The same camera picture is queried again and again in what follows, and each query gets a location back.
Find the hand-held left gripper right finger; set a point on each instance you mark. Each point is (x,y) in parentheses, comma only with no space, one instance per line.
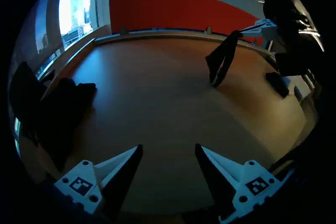
(249,182)

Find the heap of black towels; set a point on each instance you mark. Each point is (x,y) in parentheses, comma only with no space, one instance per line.
(57,113)

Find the red desk screen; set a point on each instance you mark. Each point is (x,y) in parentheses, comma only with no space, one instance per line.
(178,11)

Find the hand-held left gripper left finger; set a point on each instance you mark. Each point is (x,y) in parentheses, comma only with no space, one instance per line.
(86,179)

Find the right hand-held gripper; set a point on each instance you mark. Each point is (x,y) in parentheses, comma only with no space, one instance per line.
(283,8)

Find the black towel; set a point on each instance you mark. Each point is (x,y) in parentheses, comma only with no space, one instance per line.
(223,56)

